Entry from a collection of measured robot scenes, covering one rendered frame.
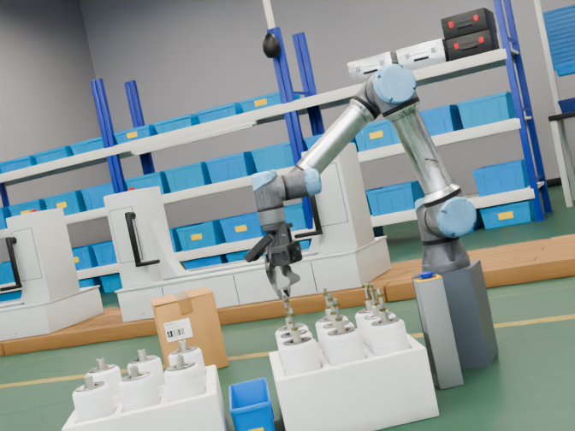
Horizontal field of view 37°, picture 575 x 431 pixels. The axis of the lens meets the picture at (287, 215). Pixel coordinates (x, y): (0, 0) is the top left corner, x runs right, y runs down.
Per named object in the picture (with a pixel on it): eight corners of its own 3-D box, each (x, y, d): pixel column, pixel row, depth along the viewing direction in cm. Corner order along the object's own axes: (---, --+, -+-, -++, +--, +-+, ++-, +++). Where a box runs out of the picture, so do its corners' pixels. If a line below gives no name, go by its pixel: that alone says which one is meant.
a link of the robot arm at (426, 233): (451, 233, 275) (442, 191, 274) (466, 233, 261) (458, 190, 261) (416, 240, 273) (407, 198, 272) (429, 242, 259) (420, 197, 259)
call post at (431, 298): (434, 385, 250) (412, 280, 249) (457, 379, 251) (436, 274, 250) (440, 390, 243) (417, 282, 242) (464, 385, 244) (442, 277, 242)
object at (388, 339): (417, 381, 230) (403, 315, 230) (417, 391, 221) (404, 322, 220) (381, 387, 232) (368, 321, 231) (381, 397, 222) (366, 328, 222)
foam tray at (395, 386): (281, 411, 256) (268, 352, 255) (408, 382, 258) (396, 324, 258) (290, 450, 217) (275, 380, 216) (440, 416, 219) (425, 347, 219)
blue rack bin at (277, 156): (277, 170, 782) (272, 148, 781) (316, 162, 767) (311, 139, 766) (255, 174, 735) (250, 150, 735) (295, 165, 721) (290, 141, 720)
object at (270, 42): (269, 61, 718) (263, 34, 717) (285, 56, 712) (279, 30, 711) (262, 60, 706) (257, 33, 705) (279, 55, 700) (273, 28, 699)
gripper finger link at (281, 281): (289, 298, 241) (285, 266, 242) (272, 300, 244) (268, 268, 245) (295, 298, 243) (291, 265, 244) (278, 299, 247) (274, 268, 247)
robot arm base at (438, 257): (429, 268, 278) (423, 237, 278) (475, 260, 272) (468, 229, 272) (417, 275, 264) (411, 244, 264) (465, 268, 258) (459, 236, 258)
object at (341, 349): (334, 407, 222) (320, 339, 222) (340, 396, 231) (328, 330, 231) (370, 402, 220) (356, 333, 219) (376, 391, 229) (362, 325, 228)
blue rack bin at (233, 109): (222, 123, 796) (220, 112, 795) (259, 115, 781) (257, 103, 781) (198, 124, 749) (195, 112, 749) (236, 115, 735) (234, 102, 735)
